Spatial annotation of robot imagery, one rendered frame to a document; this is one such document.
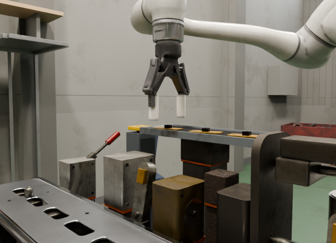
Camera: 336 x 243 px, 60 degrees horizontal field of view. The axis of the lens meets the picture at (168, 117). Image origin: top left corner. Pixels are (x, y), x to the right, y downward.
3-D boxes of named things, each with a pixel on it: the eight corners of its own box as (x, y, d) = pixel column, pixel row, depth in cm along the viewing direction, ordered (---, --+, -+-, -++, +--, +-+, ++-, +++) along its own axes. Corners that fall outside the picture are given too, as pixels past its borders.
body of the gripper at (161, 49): (166, 47, 88) (166, 77, 89) (148, 42, 82) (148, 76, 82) (187, 44, 84) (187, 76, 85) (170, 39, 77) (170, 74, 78)
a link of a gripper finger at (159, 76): (173, 66, 82) (171, 62, 81) (157, 95, 76) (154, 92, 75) (162, 67, 84) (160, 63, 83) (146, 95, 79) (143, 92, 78)
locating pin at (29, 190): (23, 202, 74) (23, 186, 74) (31, 200, 75) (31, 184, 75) (26, 204, 73) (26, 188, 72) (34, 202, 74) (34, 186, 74)
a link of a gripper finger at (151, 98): (155, 87, 77) (148, 87, 75) (155, 106, 78) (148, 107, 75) (150, 88, 78) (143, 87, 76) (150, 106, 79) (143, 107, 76)
